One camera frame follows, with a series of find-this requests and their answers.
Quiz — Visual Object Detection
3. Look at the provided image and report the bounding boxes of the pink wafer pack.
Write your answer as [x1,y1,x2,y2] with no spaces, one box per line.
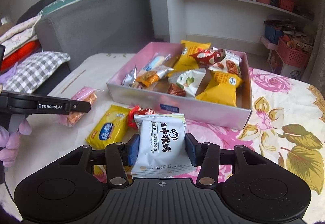
[57,87,98,127]

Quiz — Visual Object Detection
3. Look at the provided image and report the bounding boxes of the yellow cracker pack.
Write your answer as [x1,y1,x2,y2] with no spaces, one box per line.
[85,105,130,150]

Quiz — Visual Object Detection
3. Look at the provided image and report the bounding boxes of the white monkey cake pack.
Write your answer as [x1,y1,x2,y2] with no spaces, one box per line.
[131,113,195,178]

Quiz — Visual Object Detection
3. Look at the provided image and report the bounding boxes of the yellow waffle sandwich pack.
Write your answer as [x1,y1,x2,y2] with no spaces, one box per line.
[196,71,242,107]

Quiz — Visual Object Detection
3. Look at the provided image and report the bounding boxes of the red candy pouch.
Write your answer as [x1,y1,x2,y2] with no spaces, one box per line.
[126,105,157,130]

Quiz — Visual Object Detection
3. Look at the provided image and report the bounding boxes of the silver foil candy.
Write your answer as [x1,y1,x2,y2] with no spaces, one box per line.
[122,66,137,87]

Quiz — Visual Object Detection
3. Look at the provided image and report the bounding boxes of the white green snack pack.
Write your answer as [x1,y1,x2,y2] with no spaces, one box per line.
[167,68,206,98]

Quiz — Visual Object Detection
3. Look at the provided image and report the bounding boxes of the white pecan snack pack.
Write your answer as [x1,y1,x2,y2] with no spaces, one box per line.
[208,50,241,77]

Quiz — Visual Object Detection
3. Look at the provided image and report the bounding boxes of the orange jam biscuit pack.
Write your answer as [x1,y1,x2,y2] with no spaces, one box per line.
[136,65,174,87]

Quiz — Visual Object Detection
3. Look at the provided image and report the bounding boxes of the red white candy pack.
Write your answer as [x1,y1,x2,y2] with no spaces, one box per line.
[191,47,225,68]

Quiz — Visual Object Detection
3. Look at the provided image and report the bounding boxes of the blue white rice cracker pack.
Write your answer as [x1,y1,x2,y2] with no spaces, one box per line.
[137,53,171,76]

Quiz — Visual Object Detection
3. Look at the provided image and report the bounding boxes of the purple gloved left hand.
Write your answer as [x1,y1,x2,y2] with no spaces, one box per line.
[0,62,33,169]

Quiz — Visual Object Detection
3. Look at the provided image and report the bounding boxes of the grey checkered pillow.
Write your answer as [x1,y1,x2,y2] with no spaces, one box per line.
[3,51,70,94]

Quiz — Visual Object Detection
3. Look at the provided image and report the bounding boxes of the folded blankets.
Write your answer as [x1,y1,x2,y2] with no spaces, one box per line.
[1,15,41,72]

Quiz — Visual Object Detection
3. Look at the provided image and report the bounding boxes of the floral tablecloth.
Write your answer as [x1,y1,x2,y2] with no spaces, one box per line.
[1,53,324,223]

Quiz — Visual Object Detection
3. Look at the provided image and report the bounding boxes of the teal cushion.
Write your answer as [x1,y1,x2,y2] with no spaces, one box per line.
[37,0,82,17]

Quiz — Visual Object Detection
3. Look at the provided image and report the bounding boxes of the pink cardboard box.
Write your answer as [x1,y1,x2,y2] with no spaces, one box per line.
[107,42,252,130]

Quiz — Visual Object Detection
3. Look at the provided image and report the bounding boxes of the grey sofa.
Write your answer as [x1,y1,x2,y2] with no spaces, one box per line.
[15,0,154,95]

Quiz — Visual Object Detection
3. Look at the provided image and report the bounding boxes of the pink plastic basket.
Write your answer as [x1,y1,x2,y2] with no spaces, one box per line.
[277,37,310,68]

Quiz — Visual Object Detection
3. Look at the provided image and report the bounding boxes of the blue storage bin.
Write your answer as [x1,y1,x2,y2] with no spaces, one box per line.
[264,24,284,45]

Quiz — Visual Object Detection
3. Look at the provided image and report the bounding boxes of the red small basket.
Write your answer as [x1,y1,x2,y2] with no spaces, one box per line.
[279,0,295,12]

